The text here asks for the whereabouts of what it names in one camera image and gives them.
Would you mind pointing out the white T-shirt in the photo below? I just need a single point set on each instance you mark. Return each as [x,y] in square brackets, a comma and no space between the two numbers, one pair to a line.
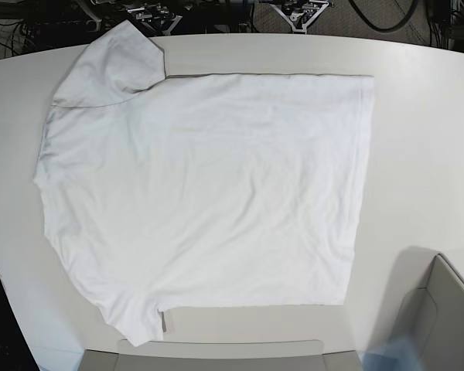
[216,191]

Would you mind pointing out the grey tray front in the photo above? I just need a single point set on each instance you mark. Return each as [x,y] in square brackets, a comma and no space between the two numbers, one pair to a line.
[293,355]

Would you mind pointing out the grey box right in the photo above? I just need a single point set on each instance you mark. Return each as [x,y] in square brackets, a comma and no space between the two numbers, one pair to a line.
[432,317]

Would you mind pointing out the blue blurred object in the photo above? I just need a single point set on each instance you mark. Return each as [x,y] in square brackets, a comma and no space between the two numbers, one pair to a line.
[396,355]

